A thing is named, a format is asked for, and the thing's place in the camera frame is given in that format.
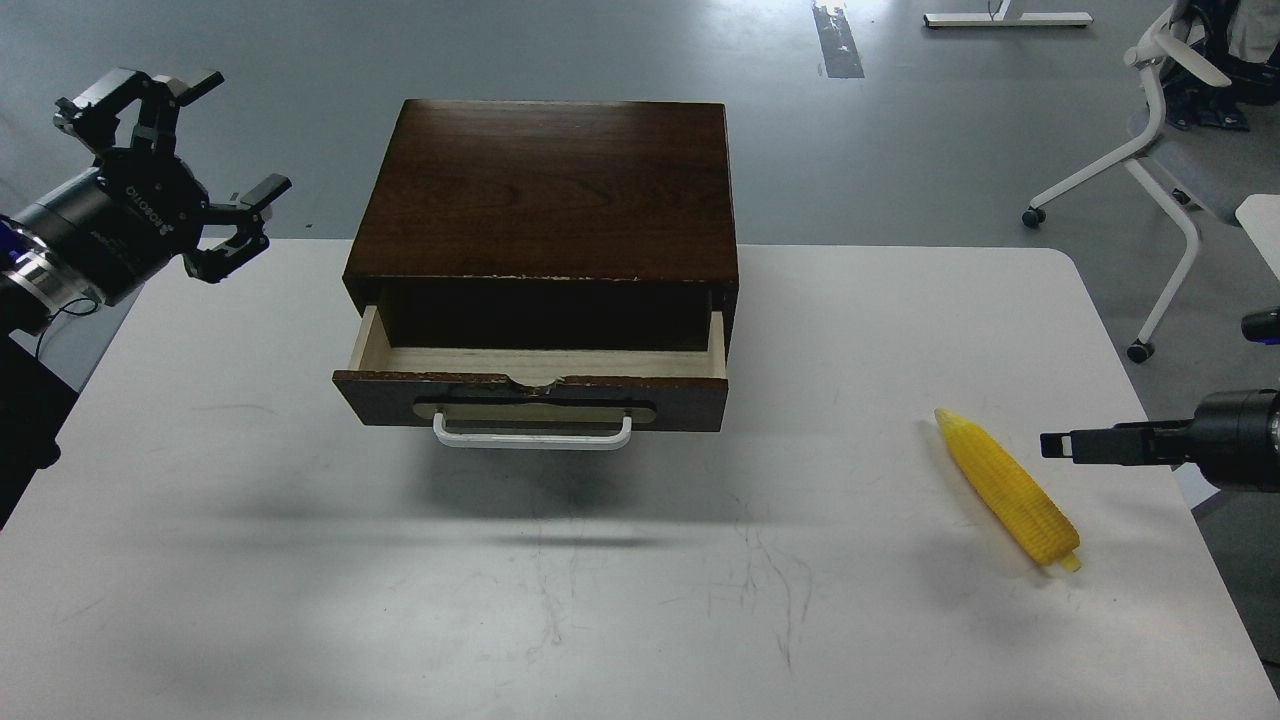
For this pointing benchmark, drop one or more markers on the white table corner right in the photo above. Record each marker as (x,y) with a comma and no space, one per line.
(1259,217)

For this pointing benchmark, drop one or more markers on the yellow toy corn cob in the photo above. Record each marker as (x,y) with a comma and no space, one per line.
(1020,505)

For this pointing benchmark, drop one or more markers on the wooden drawer with white handle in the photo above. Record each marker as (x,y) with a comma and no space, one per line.
(575,398)

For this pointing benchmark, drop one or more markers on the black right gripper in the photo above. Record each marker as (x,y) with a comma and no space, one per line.
(1234,442)

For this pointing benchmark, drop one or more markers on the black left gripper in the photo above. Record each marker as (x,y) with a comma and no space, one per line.
(121,221)

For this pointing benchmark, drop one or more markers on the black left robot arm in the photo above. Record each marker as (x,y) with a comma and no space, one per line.
(36,291)

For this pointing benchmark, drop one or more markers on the white office chair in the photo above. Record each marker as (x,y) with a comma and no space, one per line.
(1208,136)

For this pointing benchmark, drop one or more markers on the white desk foot bar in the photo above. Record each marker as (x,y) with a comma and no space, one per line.
(1007,14)

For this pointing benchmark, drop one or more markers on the dark wooden drawer cabinet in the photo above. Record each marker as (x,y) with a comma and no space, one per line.
(552,224)

